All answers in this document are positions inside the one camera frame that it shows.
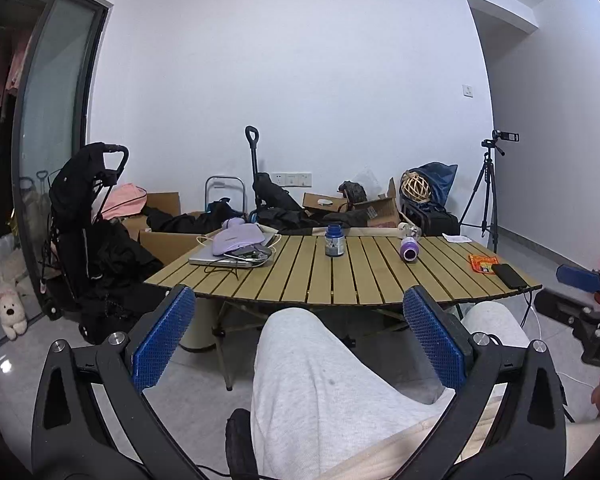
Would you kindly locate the grey folding chair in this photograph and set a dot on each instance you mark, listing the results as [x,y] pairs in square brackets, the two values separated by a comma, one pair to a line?
[225,187]

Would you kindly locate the hanging clothes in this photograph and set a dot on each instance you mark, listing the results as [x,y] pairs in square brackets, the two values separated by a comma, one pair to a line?
[2,75]

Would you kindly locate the black shoe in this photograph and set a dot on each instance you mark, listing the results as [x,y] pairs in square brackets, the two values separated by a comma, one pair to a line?
[240,442]

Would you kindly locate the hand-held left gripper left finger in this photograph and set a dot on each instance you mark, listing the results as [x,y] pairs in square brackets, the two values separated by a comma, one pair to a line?
[162,335]

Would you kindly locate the white face mask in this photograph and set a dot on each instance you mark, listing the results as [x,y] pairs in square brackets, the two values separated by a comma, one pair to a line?
[271,237]

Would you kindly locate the person's right leg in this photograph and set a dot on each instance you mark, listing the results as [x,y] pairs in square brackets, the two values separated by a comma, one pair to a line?
[495,320]

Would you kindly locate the person's leg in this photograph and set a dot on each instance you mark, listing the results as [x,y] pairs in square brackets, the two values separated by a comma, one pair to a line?
[495,320]
[320,390]

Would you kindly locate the white wall socket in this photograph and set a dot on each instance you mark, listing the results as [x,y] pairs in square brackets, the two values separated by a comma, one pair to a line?
[278,179]
[293,179]
[305,178]

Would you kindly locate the sliding glass door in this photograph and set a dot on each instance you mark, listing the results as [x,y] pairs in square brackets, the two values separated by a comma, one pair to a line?
[55,110]

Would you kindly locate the pile of black clothing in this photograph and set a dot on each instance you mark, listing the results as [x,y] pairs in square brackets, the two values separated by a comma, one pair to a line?
[190,222]

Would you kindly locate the silver laptop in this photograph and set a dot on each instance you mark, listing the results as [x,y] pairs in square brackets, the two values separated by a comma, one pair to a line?
[207,259]

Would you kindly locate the blue bag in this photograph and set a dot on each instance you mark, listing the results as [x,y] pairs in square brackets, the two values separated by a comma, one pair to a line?
[442,182]

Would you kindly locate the white plush toy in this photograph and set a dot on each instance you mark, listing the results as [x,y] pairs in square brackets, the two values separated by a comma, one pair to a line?
[10,310]

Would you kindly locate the black smartphone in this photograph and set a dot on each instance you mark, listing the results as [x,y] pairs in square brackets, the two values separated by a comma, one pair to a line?
[510,275]

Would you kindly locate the white paper sheet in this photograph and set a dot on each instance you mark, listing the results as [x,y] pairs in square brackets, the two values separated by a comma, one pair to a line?
[455,237]

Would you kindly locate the white plastic bag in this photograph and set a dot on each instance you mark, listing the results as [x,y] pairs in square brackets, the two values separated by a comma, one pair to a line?
[5,250]

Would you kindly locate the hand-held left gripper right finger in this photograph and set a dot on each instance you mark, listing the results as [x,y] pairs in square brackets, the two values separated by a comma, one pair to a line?
[432,340]

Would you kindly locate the purple bottle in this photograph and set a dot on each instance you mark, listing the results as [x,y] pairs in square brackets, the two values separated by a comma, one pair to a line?
[409,249]

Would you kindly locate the wicker ball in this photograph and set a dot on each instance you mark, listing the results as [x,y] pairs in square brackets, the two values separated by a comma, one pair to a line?
[416,187]

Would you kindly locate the dark blue jar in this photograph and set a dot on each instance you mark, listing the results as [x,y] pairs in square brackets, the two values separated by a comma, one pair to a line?
[335,242]

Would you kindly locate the cream bucket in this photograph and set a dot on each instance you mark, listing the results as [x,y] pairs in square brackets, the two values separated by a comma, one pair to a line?
[196,330]

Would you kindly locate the clear plastic bottle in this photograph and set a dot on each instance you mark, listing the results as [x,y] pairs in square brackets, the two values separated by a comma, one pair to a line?
[411,230]

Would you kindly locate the pink bag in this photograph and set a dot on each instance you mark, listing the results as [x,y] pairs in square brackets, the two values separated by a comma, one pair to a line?
[125,200]

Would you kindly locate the wooden slatted folding table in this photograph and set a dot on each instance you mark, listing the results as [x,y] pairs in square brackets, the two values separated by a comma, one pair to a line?
[300,275]

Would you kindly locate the person's left leg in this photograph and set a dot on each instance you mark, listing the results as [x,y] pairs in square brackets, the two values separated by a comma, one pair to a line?
[320,390]

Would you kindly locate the orange snack packet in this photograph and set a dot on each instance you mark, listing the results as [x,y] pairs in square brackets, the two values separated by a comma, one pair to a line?
[482,262]

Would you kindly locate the white wall switch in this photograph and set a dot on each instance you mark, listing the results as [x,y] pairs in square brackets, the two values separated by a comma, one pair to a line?
[468,90]

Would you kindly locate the dark brown fuzzy hat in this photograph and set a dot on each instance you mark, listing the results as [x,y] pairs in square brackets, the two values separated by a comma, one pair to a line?
[354,191]

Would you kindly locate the black trolley bag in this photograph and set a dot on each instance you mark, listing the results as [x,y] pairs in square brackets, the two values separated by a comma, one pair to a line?
[272,195]

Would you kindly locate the grey pouch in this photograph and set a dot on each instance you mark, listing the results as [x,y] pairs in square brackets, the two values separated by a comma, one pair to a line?
[252,252]

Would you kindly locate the black tripod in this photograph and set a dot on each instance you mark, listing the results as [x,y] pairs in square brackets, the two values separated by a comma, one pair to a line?
[485,195]

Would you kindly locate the black stroller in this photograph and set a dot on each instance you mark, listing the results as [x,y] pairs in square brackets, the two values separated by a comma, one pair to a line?
[87,220]

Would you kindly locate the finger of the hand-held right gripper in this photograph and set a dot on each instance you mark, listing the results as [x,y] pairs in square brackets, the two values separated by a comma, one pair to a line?
[557,306]
[576,277]

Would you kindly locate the open cardboard box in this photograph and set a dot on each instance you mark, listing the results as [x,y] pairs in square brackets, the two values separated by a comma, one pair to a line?
[165,205]
[380,210]
[172,247]
[325,202]

